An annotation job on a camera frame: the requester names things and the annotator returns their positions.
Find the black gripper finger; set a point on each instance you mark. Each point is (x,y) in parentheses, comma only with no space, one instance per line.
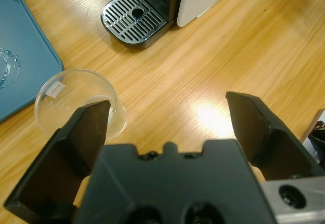
(83,132)
(254,132)

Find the clear glass cup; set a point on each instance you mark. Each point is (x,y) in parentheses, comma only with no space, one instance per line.
(63,99)

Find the white capsule coffee machine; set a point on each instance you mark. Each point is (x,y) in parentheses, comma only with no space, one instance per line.
(142,23)

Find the teal plastic tray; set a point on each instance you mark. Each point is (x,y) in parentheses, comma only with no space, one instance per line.
(23,43)

